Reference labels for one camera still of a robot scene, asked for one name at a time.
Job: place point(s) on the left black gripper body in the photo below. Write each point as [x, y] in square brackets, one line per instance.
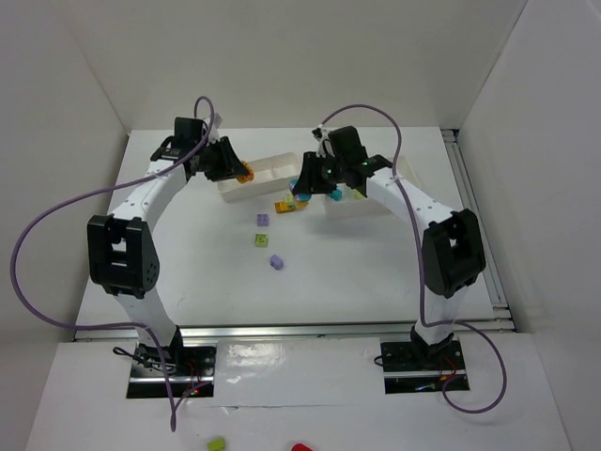
[221, 160]

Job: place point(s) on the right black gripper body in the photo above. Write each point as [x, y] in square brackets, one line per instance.
[315, 172]

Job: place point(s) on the light green lego brick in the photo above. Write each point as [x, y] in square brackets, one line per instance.
[291, 201]

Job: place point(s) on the round orange patterned lego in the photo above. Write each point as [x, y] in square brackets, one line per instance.
[247, 174]

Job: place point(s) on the purple lego brick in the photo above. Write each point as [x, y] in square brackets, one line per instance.
[276, 262]
[262, 220]

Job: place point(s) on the yellow-green base lego brick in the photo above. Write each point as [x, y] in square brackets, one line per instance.
[261, 240]

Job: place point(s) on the teal square lego brick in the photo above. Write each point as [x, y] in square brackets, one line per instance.
[300, 190]

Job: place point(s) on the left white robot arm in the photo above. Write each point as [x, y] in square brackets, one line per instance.
[122, 256]

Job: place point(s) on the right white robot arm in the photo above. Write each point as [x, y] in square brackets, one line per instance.
[450, 248]

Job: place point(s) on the long teal lego brick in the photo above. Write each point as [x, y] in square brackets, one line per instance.
[336, 195]

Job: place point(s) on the left white divided tray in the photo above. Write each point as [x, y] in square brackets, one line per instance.
[271, 175]

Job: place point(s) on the white divided tray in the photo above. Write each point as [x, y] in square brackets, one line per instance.
[348, 208]
[271, 175]

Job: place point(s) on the right white divided tray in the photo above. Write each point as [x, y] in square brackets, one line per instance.
[348, 208]

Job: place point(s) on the red object at edge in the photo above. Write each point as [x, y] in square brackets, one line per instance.
[300, 446]

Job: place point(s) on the green lego outside workspace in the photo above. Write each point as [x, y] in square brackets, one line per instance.
[217, 444]

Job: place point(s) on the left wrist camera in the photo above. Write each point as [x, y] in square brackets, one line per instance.
[216, 124]

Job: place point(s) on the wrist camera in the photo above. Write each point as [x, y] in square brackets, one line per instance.
[322, 138]
[216, 124]

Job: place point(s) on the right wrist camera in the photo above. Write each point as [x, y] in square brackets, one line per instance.
[322, 138]

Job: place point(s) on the aluminium front rail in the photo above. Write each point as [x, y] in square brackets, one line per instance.
[328, 329]

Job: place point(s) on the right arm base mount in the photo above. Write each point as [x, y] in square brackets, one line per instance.
[404, 373]

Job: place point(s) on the aluminium side rail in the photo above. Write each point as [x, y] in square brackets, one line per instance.
[502, 319]

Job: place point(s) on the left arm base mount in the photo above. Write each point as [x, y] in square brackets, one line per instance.
[192, 377]

